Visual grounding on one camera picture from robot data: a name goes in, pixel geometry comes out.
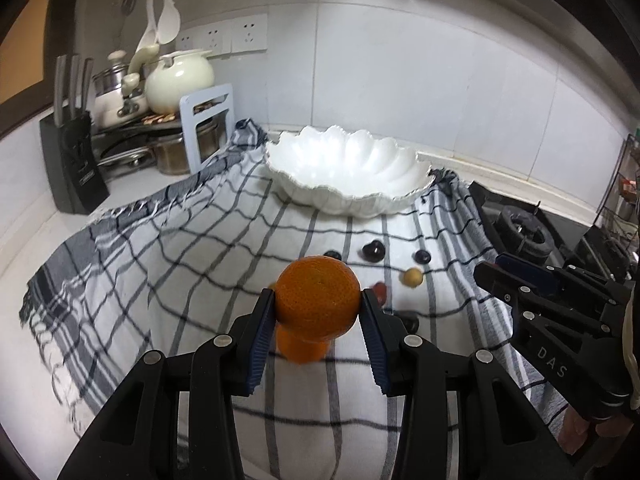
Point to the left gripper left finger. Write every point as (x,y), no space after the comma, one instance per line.
(171,417)

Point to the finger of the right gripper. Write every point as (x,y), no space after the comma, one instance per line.
(505,284)
(510,262)

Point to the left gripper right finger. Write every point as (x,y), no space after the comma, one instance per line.
(463,411)

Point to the red grape tomato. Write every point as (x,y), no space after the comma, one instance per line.
(380,291)

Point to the dark cherry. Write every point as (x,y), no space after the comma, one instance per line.
(374,251)

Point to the small orange mandarin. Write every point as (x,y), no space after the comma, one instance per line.
(299,351)

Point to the large orange mandarin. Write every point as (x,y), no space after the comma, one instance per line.
(317,298)

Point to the operator hand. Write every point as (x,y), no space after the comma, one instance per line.
(574,431)

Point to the black gas stove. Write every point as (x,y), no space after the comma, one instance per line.
(542,237)

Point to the black white checked cloth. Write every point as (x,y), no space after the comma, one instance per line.
(177,268)

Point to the dark blueberry left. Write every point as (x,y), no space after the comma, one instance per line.
(333,254)

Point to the white scalloped ceramic bowl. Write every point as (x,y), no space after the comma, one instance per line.
(347,173)

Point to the steel pot under rack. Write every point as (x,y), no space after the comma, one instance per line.
(170,151)

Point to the black knife block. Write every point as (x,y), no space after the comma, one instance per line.
(76,184)

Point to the steel pot with lid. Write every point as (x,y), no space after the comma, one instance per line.
(119,94)

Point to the cream ceramic teapot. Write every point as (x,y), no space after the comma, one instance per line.
(173,76)

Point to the white hanging spoon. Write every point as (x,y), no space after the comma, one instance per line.
(168,25)

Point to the black wire rack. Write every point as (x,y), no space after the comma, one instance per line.
(618,212)

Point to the white rack frame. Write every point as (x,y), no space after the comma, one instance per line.
(208,109)

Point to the white wall socket panel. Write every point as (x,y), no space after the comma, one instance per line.
(227,37)

